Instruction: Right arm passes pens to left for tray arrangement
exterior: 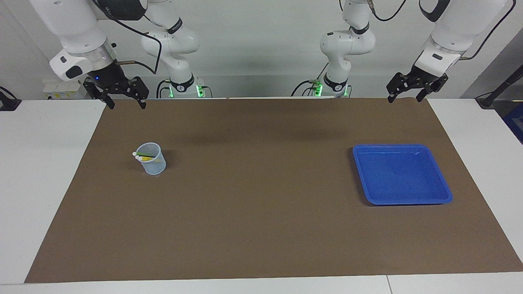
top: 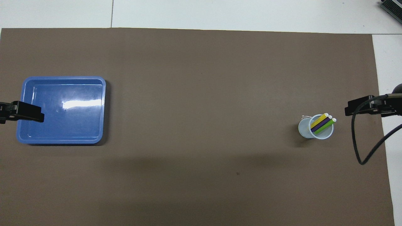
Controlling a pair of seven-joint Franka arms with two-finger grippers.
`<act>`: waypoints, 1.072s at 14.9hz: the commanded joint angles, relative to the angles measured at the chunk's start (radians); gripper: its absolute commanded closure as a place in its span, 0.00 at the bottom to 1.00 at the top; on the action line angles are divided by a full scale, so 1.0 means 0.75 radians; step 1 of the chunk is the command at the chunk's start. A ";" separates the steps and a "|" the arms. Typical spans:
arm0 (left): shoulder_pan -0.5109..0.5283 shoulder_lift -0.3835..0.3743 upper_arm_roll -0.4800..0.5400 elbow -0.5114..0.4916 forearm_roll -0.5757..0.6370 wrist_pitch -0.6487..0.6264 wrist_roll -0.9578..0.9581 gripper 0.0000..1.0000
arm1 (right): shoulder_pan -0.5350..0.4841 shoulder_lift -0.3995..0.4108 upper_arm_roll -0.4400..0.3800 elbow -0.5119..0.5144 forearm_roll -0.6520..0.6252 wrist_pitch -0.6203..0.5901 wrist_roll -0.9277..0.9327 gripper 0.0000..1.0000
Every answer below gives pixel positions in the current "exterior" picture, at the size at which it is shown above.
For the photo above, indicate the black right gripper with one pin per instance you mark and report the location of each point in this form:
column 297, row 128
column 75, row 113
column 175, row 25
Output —
column 107, row 77

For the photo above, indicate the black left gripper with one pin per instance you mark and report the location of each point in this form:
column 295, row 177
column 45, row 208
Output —
column 423, row 77

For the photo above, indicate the green pen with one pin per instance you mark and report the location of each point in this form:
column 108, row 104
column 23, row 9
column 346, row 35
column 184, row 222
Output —
column 144, row 154

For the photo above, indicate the yellow pen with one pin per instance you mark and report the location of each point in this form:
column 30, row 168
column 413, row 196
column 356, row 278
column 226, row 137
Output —
column 145, row 158

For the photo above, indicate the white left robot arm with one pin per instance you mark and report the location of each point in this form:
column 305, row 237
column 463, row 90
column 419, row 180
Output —
column 461, row 20

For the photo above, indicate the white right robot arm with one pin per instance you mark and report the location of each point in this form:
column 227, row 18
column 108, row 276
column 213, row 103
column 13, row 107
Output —
column 77, row 24

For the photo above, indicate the blue plastic tray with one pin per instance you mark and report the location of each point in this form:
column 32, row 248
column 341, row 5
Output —
column 402, row 175

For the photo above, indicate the white power strip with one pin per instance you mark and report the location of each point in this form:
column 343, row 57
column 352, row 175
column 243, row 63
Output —
column 63, row 87

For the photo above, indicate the light blue mesh pen cup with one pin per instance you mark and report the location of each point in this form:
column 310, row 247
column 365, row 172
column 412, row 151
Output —
column 155, row 166

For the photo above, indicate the black stand pole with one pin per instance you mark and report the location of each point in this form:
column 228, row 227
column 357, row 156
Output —
column 502, row 87

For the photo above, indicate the blue box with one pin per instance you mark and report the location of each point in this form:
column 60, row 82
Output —
column 515, row 122

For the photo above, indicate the brown table mat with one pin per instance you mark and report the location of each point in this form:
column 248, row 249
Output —
column 261, row 212

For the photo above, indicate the black clamp mount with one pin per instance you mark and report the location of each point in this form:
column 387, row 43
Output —
column 8, row 103

